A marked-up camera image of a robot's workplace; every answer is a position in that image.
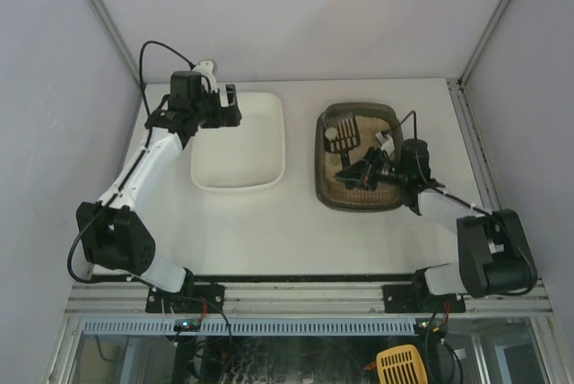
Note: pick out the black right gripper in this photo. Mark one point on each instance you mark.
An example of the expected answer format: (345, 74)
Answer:
(369, 170)

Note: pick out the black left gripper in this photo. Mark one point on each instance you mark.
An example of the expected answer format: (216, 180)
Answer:
(229, 111)

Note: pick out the black litter scoop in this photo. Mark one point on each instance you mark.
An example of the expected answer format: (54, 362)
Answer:
(349, 137)

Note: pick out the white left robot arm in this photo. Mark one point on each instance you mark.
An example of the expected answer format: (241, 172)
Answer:
(111, 233)

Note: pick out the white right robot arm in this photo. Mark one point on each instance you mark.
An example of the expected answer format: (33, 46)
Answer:
(493, 256)

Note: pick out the brown litter box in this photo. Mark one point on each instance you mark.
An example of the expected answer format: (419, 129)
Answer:
(371, 118)

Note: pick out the white plastic tub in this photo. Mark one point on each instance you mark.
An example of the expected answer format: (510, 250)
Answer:
(248, 157)

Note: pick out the yellow slotted scoop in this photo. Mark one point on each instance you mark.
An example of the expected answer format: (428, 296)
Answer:
(400, 365)

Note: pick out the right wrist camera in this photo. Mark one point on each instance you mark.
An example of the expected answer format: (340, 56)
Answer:
(386, 142)

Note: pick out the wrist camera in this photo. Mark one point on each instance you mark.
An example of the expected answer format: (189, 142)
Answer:
(386, 142)
(207, 69)

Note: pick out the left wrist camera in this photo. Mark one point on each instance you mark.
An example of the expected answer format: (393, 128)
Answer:
(207, 69)

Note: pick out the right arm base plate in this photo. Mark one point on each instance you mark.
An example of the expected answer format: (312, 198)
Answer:
(402, 298)

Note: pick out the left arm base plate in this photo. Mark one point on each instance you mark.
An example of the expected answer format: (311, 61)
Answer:
(159, 302)

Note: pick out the aluminium frame rail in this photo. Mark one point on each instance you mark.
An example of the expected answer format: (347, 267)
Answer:
(296, 299)

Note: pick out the grey slotted cable duct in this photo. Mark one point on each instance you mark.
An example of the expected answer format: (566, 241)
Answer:
(378, 326)

